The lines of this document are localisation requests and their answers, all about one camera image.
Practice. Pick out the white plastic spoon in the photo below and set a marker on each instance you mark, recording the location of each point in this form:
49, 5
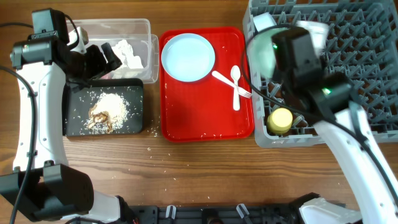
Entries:
235, 75

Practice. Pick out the white plastic fork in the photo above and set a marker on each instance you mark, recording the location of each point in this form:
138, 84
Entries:
241, 91

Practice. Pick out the black food waste tray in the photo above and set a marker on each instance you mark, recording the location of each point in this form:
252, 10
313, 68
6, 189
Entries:
78, 100

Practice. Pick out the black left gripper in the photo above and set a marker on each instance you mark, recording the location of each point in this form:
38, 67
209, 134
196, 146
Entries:
101, 67

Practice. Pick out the light blue plate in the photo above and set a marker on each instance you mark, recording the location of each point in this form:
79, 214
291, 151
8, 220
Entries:
188, 57

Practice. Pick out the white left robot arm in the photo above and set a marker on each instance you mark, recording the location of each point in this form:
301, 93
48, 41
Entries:
42, 185

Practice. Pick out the light blue small bowl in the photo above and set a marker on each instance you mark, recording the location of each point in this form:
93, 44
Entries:
263, 21

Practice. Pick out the green bowl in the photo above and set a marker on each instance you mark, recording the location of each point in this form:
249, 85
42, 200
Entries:
261, 53

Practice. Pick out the clear plastic waste bin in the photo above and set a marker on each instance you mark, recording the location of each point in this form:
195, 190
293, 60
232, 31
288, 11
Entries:
137, 32

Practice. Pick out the red serving tray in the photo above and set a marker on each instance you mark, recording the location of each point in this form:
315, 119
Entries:
203, 110

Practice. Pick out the food scraps with rice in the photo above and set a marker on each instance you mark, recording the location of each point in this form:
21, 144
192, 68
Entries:
108, 114

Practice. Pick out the white paper napkin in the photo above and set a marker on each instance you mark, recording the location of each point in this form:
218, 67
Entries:
130, 62

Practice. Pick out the yellow plastic cup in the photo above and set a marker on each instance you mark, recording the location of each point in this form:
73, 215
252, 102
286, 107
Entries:
280, 121

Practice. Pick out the grey dishwasher rack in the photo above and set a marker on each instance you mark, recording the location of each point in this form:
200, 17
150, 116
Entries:
362, 44

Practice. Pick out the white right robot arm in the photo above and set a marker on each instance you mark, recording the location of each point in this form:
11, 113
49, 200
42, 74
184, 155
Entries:
331, 105

